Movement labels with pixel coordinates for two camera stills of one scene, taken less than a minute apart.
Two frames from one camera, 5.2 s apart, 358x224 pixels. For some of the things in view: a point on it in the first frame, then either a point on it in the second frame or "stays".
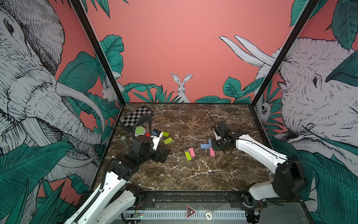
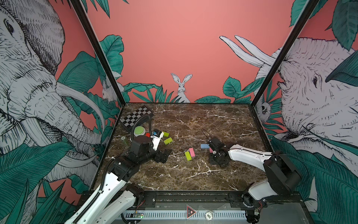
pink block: x=192 y=152 stays
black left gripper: x=158 y=157 stays
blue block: x=205 y=146 stays
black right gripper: x=214 y=146 → x=211 y=161
